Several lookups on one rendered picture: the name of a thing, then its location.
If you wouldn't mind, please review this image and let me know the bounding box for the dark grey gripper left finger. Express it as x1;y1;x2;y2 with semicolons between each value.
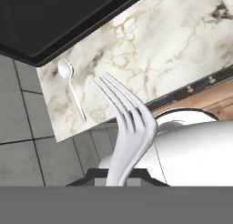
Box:
66;168;109;188

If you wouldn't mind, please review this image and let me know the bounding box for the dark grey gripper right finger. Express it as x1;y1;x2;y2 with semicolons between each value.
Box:
126;168;169;188

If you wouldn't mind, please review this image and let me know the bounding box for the silver fork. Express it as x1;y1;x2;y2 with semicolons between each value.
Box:
92;71;158;188

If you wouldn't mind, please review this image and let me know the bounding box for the silver spoon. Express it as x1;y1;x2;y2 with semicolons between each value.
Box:
57;57;88;124

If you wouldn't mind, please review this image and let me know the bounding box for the white round thing, black rim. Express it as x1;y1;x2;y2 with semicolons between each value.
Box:
98;107;233;188

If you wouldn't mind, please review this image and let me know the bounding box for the wooden cupboard front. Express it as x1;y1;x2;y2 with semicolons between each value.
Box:
151;79;233;122

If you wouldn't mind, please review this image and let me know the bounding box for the black hob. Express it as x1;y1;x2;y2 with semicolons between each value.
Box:
0;0;154;68

